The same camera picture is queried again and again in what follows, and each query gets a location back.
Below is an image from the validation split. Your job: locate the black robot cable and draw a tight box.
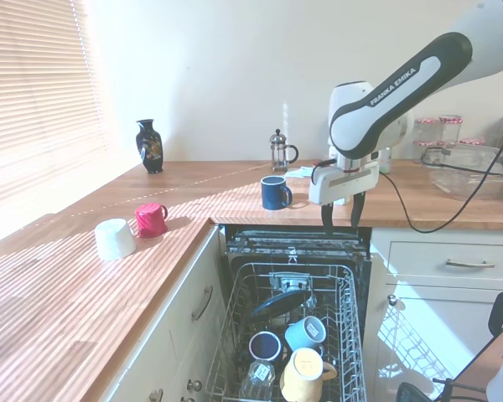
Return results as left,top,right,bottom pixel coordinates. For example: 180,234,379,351
312,108,503,235

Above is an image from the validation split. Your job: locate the light blue mug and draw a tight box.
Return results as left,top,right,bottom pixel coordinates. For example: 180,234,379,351
283,316,328,353

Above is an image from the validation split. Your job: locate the paper leaflet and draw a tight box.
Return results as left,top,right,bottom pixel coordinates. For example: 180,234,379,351
284,166,319,179

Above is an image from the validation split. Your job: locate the beige window blind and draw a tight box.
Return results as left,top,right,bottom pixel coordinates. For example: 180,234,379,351
0,0,110,248

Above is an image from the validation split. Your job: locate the wire dishwasher rack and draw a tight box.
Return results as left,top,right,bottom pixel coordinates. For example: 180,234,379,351
204,261,368,402

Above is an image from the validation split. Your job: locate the clear plastic container with lid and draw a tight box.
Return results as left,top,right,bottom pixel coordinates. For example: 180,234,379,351
421,142,503,201

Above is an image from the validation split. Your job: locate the dishwasher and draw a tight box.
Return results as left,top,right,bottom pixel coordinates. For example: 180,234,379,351
217,224,374,402

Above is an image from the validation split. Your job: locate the black vase with gold pattern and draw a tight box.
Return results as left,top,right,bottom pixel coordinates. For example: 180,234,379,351
135,118,165,175

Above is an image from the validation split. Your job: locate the metal drawer handle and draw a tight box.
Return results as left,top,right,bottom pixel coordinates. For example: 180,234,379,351
446,258,496,269

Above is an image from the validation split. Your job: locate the red mug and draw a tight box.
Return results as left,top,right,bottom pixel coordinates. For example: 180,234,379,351
133,203,169,239

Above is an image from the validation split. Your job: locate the glass French press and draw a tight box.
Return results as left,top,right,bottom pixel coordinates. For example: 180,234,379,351
269,128,299,173

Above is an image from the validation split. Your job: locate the clear drinking glass with label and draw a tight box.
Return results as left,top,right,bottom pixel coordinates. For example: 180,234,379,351
238,359,277,401

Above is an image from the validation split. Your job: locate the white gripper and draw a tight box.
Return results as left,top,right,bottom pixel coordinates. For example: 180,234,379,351
309,161,381,235

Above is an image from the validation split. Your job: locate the navy mug with white print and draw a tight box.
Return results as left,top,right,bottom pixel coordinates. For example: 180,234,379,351
247,330,283,362

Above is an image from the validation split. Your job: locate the yellow mug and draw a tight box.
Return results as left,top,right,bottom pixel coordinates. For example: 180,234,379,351
279,347,339,402

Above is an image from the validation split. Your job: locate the plain navy blue mug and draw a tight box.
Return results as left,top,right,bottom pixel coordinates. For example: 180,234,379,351
260,175,293,211

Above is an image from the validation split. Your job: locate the white cabinet under window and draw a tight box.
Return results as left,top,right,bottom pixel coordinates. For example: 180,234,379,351
100,225,228,402

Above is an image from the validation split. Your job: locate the white cabinet with drawer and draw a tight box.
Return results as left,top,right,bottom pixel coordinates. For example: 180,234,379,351
371,228,503,402

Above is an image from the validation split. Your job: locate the grey dishwasher upper rack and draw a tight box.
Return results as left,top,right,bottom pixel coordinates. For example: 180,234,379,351
225,228,372,263

